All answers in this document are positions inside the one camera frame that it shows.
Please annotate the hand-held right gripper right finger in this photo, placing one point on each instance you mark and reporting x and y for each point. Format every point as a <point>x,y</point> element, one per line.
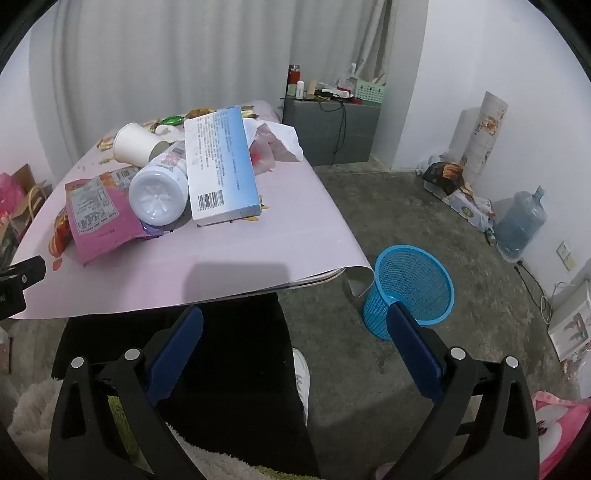
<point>413,350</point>

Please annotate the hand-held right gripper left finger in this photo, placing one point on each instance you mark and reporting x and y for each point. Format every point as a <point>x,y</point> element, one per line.
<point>178,350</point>

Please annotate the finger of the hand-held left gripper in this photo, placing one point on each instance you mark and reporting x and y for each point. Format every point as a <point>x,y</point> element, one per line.
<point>25,271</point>

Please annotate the blue mesh wastebasket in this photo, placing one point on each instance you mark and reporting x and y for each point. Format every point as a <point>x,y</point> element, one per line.
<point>406,277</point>

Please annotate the pink orange snack packet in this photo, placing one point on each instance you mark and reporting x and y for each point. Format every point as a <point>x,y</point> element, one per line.
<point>99,230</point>

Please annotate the white strawberry milk bottle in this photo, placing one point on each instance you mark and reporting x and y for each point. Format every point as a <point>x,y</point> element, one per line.
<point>157,194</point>

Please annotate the white paper cup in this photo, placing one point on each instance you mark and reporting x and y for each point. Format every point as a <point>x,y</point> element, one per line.
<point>131,143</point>

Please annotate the blue white box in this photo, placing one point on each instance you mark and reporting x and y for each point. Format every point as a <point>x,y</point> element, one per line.
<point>221,161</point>

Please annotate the white plastic disposable glove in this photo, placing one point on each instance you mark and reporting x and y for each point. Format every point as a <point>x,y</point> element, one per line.
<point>253,129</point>

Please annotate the pink plastic bag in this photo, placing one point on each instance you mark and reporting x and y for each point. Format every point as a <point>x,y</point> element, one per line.
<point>8,194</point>

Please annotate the white table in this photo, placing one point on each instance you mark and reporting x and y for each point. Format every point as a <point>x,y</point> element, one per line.
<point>355,286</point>

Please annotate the brown cardboard piece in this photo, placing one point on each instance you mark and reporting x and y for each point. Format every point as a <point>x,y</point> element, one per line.
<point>25,175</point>

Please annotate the fluffy white green cushion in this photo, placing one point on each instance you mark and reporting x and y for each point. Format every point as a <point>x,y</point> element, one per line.
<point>32,415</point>

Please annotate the person's white shoe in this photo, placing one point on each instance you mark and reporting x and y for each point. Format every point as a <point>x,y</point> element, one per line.
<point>302,383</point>

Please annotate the small green bottle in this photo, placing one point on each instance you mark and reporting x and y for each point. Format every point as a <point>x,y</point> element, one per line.
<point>490,236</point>

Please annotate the white flat printed box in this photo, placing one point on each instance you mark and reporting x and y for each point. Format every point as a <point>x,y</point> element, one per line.
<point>471,207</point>

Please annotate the blue water jug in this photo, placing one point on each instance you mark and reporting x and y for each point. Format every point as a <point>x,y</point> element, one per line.
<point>519,226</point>

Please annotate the pink floral bag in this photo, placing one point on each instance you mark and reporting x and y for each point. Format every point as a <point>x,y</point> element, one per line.
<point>561,429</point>

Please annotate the dark snack bag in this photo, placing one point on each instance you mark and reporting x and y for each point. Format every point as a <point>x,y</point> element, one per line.
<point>443,177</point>

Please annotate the green foil candy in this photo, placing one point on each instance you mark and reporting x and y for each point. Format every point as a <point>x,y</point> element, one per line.
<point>171,121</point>

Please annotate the white printed roll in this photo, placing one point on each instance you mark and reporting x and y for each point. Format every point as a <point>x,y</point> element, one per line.
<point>489,134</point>

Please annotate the grey cabinet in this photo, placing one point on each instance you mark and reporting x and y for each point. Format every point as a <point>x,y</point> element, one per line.
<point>323,134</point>

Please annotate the gold foil candy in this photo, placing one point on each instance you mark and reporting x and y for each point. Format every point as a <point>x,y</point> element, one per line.
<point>199,113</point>

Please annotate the small brown white box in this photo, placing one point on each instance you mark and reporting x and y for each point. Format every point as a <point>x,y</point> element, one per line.
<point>248,111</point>

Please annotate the green picket fence basket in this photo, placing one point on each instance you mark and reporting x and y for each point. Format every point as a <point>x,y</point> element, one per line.
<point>371,92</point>

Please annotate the red white small box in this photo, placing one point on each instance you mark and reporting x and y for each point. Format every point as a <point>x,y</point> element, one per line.
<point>339,93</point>

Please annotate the grey white curtain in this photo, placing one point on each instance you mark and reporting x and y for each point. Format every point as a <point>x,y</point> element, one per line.
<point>184,55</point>

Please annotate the white plastic bag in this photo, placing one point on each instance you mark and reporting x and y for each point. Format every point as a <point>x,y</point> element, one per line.
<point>348,76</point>

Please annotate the small white bottle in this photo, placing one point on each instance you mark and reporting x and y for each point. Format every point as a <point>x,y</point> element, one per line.
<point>300,90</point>

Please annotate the pale green jar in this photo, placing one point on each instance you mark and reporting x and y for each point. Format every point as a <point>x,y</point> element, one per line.
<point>293,89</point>

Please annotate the red bottle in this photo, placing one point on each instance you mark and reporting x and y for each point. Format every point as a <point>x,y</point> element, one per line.
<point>294,73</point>

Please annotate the wall socket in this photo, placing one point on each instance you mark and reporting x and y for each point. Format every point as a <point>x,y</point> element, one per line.
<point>565,254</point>

